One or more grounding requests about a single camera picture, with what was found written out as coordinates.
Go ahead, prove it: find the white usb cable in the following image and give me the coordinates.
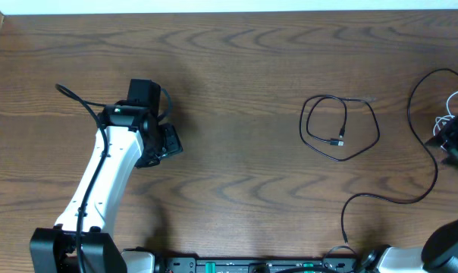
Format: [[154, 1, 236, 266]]
[[432, 89, 458, 137]]

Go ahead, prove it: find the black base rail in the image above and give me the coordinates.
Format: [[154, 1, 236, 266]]
[[122, 245, 366, 273]]

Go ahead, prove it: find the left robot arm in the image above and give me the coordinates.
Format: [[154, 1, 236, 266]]
[[30, 79, 183, 272]]

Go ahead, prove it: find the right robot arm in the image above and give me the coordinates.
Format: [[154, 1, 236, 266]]
[[357, 115, 458, 272]]

